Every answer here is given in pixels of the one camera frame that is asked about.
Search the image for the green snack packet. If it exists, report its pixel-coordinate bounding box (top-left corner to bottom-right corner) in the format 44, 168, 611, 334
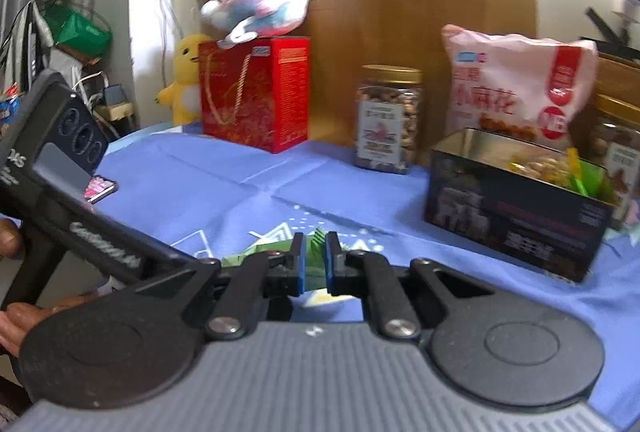
221, 227, 326, 291

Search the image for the left hand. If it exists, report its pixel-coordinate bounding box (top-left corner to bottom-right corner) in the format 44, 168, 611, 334
0, 218, 99, 357

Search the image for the small pink packet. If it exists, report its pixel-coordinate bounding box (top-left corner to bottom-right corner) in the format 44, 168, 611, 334
84, 175, 118, 204

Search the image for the green bag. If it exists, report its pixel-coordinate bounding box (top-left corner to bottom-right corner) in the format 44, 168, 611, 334
39, 0, 113, 62

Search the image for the yellow plush duck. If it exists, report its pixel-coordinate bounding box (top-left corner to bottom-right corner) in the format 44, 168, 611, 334
155, 33, 213, 126

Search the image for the cashew jar gold lid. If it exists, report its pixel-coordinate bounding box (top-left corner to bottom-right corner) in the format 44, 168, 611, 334
355, 65, 422, 174

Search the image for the red gift box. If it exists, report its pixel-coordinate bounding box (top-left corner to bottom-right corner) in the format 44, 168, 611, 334
198, 36, 310, 154

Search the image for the black metal tin box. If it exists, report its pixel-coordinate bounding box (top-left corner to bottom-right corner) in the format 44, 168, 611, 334
424, 129, 615, 282

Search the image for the pistachio packet yellow edge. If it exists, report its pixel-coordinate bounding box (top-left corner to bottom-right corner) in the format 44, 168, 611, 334
506, 147, 582, 189

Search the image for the pink snack bag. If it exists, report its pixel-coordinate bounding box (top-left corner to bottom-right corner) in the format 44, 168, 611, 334
442, 25, 599, 150

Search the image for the pink white plush toy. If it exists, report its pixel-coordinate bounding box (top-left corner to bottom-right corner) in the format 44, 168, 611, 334
200, 0, 314, 50

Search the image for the pecan jar gold lid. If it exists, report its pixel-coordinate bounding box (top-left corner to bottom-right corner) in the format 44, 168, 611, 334
581, 94, 640, 231

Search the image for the brown cushion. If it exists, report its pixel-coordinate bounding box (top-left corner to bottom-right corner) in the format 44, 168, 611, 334
596, 55, 640, 106

